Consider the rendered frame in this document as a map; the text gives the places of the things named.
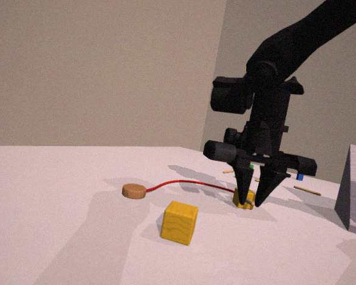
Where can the round wooden button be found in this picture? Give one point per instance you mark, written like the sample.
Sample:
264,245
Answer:
133,191

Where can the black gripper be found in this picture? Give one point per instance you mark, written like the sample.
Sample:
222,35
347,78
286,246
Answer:
264,135

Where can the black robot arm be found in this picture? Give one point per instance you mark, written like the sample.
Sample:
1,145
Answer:
277,58

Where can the small blue block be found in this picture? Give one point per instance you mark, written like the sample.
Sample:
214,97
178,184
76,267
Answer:
299,177

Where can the red string with wooden stick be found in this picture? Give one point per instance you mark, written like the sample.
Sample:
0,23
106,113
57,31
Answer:
149,190

